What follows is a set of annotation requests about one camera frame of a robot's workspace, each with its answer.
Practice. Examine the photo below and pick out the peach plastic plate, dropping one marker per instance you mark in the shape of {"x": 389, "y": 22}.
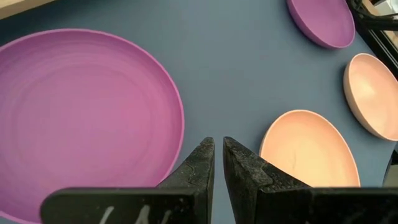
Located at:
{"x": 373, "y": 96}
{"x": 311, "y": 149}

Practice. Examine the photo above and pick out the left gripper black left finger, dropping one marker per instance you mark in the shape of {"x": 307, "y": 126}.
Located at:
{"x": 192, "y": 180}

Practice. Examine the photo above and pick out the purple plastic plate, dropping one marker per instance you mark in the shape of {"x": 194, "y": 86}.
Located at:
{"x": 87, "y": 118}
{"x": 323, "y": 21}

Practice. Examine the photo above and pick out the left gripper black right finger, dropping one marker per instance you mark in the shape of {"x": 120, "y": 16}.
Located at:
{"x": 248, "y": 186}

